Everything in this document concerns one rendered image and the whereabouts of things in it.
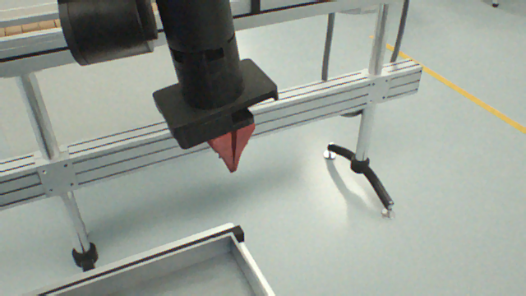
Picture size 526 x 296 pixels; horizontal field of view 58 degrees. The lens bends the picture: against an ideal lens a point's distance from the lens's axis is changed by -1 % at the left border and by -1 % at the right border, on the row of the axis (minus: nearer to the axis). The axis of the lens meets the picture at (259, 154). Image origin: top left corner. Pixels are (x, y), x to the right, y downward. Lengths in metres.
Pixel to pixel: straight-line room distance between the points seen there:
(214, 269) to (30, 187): 0.94
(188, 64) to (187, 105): 0.05
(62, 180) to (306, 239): 0.92
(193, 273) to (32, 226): 1.52
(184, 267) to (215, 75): 0.33
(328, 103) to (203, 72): 1.35
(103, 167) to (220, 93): 1.12
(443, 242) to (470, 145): 0.72
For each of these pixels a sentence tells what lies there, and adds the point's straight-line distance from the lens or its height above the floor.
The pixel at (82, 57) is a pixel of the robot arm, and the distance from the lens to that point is 0.39.
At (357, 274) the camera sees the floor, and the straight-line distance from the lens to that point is 1.80.
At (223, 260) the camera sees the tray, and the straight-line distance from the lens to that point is 0.66.
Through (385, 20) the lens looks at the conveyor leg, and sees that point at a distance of 1.74.
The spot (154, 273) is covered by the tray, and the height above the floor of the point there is 0.89.
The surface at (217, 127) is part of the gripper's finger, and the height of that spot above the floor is 1.15.
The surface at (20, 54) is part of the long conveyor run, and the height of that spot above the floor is 0.89.
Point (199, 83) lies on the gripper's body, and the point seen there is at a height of 1.19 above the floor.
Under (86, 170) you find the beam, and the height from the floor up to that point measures 0.48.
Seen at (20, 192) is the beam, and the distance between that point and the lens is 1.52.
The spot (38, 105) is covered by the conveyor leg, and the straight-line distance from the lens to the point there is 1.39.
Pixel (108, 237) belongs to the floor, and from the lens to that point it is 1.97.
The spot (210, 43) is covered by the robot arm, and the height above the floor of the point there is 1.23.
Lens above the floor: 1.39
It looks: 38 degrees down
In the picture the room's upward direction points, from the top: straight up
